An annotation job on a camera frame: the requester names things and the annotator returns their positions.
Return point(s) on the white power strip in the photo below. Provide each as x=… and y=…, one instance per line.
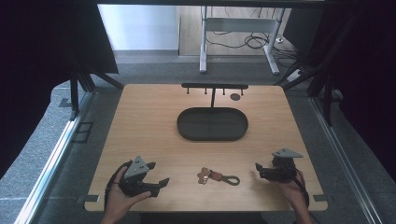
x=295, y=75

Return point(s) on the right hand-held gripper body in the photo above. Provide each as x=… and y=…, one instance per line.
x=285, y=166

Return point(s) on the white metal desk frame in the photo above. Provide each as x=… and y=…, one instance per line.
x=238, y=24

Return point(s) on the black metal stand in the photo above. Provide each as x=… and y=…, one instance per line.
x=74, y=93
x=327, y=93

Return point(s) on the dark round table disc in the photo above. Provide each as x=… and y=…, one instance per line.
x=235, y=96

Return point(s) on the person's right hand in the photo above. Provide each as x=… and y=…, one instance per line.
x=292, y=193

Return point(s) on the black key rack with tray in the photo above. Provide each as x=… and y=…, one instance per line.
x=212, y=123

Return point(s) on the black curtain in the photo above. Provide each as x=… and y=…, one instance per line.
x=37, y=77
x=367, y=81

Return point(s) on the person's left hand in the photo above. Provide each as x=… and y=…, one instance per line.
x=120, y=199

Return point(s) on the aluminium floor rail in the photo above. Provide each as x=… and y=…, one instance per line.
x=344, y=161
x=51, y=168

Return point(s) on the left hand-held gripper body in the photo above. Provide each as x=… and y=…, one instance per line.
x=136, y=174

